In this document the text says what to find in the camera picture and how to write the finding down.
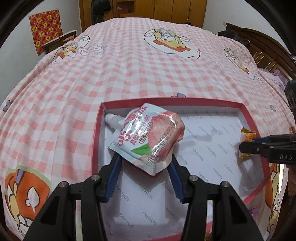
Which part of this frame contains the burger gummy candy packet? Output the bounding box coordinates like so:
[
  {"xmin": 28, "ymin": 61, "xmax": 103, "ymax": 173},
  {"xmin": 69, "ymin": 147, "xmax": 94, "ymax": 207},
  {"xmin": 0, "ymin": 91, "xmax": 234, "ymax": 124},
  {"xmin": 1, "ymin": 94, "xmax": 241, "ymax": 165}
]
[{"xmin": 239, "ymin": 127, "xmax": 257, "ymax": 160}]

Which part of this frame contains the pink peach jelly pouch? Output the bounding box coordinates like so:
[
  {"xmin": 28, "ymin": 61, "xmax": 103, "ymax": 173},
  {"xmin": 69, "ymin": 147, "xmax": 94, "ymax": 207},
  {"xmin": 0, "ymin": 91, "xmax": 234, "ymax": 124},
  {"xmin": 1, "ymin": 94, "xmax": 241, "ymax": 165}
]
[{"xmin": 104, "ymin": 103, "xmax": 185, "ymax": 176}]

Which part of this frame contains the pink shallow box tray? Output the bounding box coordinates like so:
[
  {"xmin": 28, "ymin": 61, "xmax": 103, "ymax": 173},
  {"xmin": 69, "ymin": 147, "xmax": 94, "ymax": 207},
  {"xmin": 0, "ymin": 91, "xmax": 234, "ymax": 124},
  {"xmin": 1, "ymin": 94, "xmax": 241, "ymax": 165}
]
[{"xmin": 93, "ymin": 98, "xmax": 263, "ymax": 240}]

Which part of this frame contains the wooden headboard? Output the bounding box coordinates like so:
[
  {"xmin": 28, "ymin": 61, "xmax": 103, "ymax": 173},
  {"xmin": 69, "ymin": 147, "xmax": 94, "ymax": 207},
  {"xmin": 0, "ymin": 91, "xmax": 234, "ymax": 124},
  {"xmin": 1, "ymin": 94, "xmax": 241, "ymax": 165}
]
[{"xmin": 218, "ymin": 23, "xmax": 295, "ymax": 80}]

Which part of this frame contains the pink checkered cartoon bedsheet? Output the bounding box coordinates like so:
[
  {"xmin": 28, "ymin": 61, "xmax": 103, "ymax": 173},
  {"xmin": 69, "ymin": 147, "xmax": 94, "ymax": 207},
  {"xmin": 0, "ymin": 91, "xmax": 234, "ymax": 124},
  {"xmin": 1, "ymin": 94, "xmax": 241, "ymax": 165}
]
[{"xmin": 1, "ymin": 18, "xmax": 295, "ymax": 240}]

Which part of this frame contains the wooden bedside stool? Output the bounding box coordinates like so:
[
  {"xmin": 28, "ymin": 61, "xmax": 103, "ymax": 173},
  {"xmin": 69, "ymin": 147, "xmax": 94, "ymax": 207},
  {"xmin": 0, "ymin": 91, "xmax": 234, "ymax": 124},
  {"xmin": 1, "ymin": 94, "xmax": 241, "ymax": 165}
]
[{"xmin": 42, "ymin": 30, "xmax": 77, "ymax": 54}]

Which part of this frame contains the wooden wardrobe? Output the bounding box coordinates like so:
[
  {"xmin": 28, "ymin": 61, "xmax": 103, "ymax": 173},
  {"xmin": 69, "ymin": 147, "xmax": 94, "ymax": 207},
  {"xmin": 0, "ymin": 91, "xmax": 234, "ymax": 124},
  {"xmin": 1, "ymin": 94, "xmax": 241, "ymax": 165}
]
[{"xmin": 78, "ymin": 0, "xmax": 208, "ymax": 30}]

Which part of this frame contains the red yellow patterned board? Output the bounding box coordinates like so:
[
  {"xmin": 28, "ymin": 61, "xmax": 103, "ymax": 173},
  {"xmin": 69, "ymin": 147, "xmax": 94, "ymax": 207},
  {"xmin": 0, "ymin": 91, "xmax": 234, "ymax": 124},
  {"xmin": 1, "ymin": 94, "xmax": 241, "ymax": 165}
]
[{"xmin": 29, "ymin": 9, "xmax": 63, "ymax": 55}]

